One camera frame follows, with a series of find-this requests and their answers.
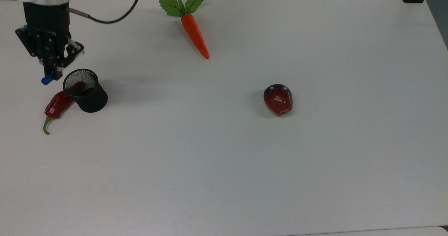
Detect orange toy carrot green leaves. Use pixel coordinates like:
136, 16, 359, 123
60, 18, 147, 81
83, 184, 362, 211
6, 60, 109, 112
159, 0, 210, 60

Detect dark red toy apple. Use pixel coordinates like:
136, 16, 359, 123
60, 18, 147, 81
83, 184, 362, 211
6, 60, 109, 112
263, 84, 293, 116

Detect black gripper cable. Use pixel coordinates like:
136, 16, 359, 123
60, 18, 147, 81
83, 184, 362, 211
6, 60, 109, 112
68, 0, 142, 24

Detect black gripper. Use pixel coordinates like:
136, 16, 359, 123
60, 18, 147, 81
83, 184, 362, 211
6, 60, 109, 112
15, 1, 85, 81

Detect red toy chili pepper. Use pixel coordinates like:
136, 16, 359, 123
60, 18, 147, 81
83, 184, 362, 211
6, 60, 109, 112
43, 81, 86, 136

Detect black mesh pen cup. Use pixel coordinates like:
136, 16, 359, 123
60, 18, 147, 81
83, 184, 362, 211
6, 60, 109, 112
63, 68, 108, 113

